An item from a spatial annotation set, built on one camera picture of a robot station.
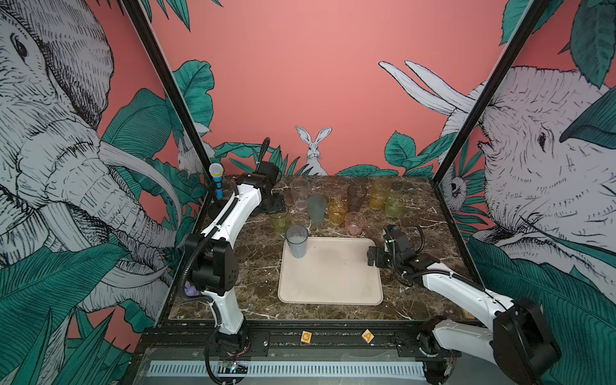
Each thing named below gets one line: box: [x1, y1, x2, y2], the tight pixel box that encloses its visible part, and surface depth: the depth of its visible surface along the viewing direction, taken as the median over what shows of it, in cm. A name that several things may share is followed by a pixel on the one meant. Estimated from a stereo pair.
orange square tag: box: [299, 329, 313, 345], surface depth 76 cm
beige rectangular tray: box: [277, 236, 384, 306], surface depth 90 cm
